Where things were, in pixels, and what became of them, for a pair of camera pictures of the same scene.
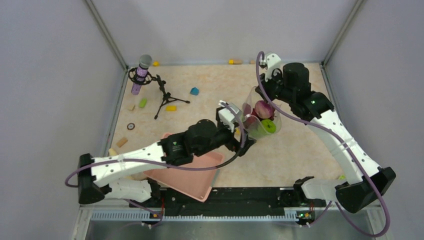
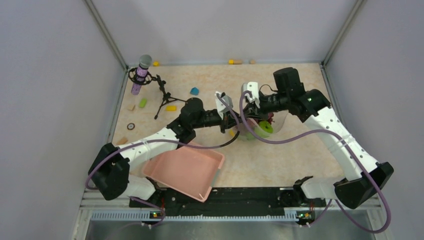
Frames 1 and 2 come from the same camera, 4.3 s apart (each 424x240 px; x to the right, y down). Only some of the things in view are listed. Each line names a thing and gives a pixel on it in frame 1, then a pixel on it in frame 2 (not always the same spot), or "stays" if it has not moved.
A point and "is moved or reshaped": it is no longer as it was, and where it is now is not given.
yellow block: x=171 y=108 stays
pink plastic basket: x=196 y=184 stays
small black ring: x=130 y=126 stays
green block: x=143 y=102 stays
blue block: x=194 y=91 stays
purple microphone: x=145 y=62 stays
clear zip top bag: x=259 y=118 is moved or reshaped
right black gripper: x=266 y=84 to x=251 y=109
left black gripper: x=234 y=144 to x=229 y=121
